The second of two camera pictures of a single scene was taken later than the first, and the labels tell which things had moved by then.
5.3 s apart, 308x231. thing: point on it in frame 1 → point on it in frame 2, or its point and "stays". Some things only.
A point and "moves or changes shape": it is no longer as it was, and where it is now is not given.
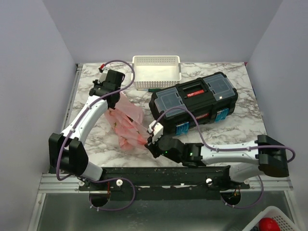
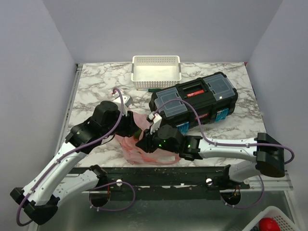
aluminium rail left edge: x=68 y=115 stays
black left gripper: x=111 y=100 → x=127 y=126
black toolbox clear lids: x=175 y=110 stays
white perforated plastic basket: x=157 y=72 stays
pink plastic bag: x=126 y=118 moves or changes shape
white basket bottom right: x=275 y=212 stays
